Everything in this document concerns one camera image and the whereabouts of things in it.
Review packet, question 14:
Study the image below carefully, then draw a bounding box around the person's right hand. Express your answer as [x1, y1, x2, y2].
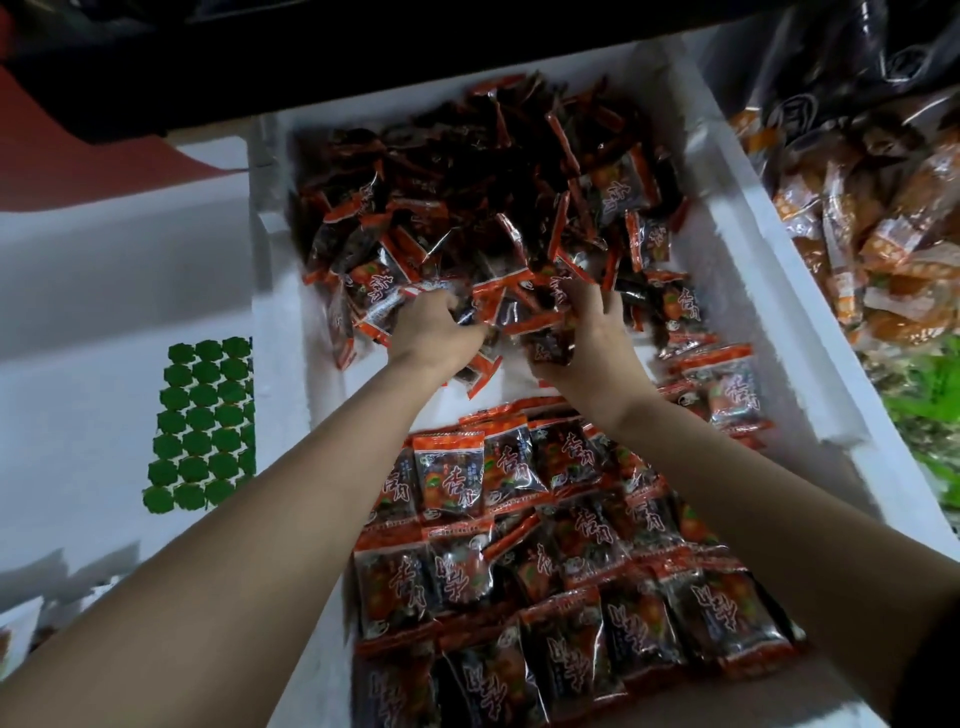
[525, 274, 662, 437]

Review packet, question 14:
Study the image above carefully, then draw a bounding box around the person's left hand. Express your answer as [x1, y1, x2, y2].
[382, 288, 489, 384]

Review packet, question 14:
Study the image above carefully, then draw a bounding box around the pile of dark red packets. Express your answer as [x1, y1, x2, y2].
[288, 67, 812, 728]

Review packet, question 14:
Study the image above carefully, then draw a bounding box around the pile of brown packets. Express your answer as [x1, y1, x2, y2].
[730, 82, 960, 354]

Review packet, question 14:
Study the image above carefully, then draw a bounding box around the pile of green packets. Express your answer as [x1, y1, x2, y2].
[877, 337, 960, 519]

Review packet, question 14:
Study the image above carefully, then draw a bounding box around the pile of white printed packets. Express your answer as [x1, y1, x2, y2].
[0, 592, 122, 684]

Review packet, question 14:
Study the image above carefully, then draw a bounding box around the person's left forearm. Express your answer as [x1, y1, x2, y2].
[0, 360, 444, 728]

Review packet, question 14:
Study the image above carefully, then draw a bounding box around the person's right forearm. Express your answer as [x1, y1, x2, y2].
[600, 393, 960, 722]

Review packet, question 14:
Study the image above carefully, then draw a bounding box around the green leaf-pattern sheet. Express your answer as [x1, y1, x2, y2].
[141, 334, 257, 516]

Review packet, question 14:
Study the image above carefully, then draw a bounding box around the black metal guard rail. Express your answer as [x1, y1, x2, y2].
[0, 0, 797, 147]

